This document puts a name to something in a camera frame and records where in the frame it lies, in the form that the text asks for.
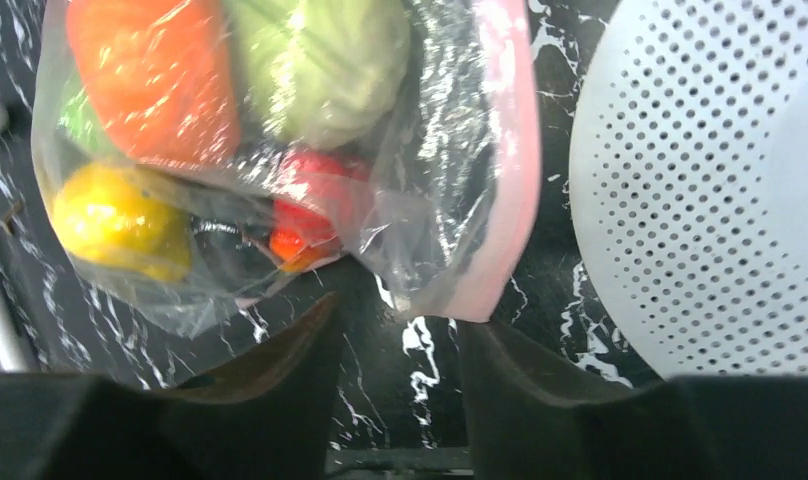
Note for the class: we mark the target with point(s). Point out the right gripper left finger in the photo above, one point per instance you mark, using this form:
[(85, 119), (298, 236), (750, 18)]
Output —
[(263, 415)]

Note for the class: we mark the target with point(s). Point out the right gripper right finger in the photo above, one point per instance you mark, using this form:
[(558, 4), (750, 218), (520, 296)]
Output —
[(531, 414)]

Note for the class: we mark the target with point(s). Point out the red tomato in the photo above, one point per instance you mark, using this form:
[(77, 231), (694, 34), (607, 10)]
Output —
[(301, 237)]

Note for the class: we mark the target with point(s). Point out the yellow bell pepper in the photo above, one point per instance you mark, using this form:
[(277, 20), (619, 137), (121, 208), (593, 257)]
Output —
[(102, 214)]

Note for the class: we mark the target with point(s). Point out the clear zip top bag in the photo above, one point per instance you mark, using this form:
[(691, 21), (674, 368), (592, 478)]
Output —
[(442, 219)]

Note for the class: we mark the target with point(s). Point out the green cabbage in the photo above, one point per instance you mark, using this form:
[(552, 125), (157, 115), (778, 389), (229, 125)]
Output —
[(321, 73)]

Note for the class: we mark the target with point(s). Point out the green apple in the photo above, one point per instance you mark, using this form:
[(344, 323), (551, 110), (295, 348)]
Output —
[(80, 122)]

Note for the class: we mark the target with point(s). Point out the orange fruit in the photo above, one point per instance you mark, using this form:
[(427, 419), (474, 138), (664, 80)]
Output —
[(158, 75)]

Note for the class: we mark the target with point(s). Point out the white tape roll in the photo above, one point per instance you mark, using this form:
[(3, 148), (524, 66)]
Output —
[(689, 183)]

